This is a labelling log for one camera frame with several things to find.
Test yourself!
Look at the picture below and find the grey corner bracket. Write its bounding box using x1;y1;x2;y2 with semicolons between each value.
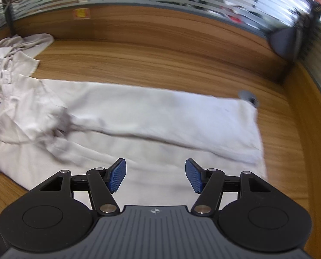
269;13;313;64

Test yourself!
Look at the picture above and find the white collared shirt black label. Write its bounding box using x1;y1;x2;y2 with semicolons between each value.
0;74;269;192

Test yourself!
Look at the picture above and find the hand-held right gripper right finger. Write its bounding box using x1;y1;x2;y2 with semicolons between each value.
185;159;277;217

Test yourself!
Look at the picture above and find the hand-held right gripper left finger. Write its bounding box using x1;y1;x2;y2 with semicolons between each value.
34;158;127;217

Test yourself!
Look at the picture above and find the beige button shirt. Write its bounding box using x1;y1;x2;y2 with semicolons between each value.
0;33;55;93

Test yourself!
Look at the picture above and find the black partition post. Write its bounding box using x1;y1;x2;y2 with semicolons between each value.
3;0;16;34

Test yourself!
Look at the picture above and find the red yellow sticker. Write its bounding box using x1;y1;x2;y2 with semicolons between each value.
72;8;91;20

